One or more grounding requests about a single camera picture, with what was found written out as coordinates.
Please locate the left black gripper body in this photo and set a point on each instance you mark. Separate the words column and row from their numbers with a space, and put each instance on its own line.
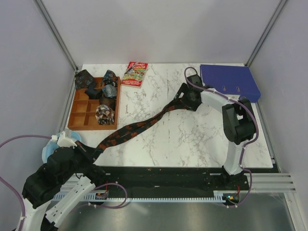
column 78, row 160

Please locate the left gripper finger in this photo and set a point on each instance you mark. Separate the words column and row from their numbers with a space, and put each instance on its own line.
column 89, row 161
column 89, row 153

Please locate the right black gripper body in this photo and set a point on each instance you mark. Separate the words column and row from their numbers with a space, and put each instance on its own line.
column 188, row 97

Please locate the black tie orange flowers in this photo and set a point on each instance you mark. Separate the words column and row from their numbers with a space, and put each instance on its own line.
column 130, row 131

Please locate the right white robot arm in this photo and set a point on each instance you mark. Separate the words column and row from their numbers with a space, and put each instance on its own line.
column 239, row 122

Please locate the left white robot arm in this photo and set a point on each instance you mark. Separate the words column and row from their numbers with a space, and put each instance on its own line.
column 41, row 187

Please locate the wooden compartment tray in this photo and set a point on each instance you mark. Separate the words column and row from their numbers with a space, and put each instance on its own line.
column 82, row 114

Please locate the red paperback book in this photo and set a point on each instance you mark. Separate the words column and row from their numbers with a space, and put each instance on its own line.
column 134, row 74

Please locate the dark navy tie in tray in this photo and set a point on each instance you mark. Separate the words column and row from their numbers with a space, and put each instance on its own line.
column 93, row 93

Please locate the rolled grey blue tie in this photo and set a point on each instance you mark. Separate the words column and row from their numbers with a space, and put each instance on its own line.
column 109, row 91

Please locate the rolled teal patterned tie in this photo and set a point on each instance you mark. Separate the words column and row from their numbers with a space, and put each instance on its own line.
column 109, row 79

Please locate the dark blue patterned tie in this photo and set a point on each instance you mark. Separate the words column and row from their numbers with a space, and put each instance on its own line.
column 83, row 79

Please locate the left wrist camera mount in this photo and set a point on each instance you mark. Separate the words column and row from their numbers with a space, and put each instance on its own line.
column 66, row 138

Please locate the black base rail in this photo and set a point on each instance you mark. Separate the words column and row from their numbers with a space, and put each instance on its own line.
column 168, row 181

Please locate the blue ring binder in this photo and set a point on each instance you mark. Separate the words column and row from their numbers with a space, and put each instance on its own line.
column 231, row 80

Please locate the white slotted cable duct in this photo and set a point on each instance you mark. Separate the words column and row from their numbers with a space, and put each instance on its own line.
column 216, row 198

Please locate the aluminium extrusion rail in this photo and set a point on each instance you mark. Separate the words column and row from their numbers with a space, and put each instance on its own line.
column 261, row 183

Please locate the right aluminium frame post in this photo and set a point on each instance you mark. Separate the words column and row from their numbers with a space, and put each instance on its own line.
column 267, row 30

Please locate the aluminium frame post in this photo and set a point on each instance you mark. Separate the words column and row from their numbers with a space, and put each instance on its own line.
column 55, row 32
column 267, row 30

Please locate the left aluminium frame post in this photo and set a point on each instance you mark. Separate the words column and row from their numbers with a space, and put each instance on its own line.
column 55, row 32

